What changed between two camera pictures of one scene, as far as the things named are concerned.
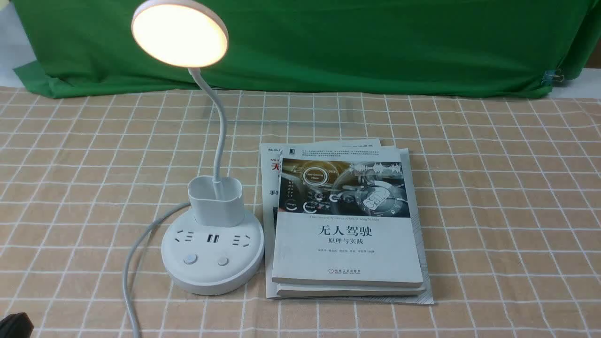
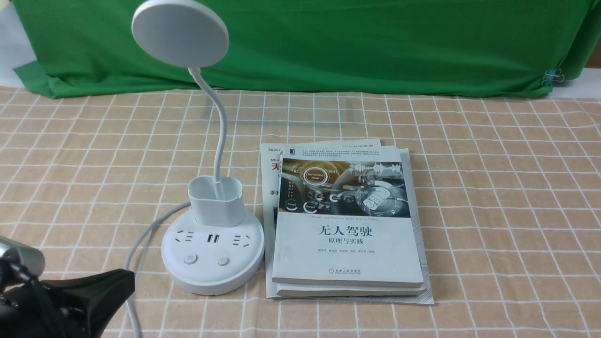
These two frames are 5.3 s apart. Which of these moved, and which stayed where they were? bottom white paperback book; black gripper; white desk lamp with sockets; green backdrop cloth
Moved: black gripper
Stayed: green backdrop cloth; white desk lamp with sockets; bottom white paperback book
